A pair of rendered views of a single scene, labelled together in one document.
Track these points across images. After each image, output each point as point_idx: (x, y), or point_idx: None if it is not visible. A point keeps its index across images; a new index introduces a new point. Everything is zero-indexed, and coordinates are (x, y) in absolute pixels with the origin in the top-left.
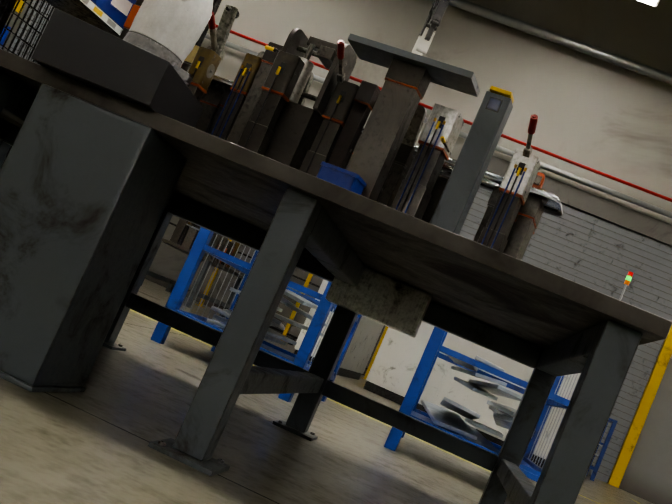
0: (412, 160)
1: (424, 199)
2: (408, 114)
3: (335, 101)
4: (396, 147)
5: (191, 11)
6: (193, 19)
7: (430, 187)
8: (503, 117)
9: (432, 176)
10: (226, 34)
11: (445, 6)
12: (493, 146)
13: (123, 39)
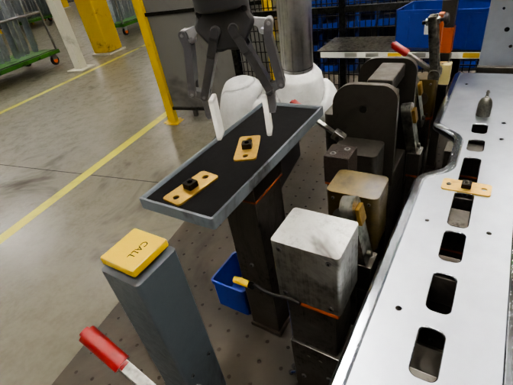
0: (442, 282)
1: (306, 355)
2: (239, 226)
3: None
4: (250, 263)
5: (221, 117)
6: (224, 121)
7: (318, 344)
8: (117, 299)
9: (301, 329)
10: (430, 51)
11: (185, 57)
12: (149, 338)
13: None
